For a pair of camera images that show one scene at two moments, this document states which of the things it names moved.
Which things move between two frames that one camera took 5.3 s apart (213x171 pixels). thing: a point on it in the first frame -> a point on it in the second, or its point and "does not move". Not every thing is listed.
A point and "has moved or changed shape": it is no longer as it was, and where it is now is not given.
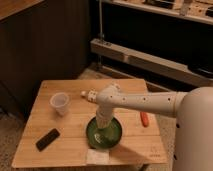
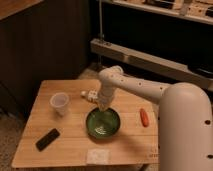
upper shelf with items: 196,10 does not move
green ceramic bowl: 103,138 has moved or changed shape
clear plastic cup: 60,101 does not move
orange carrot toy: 144,118 does not move
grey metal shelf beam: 152,62 does not move
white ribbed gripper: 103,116 -> 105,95
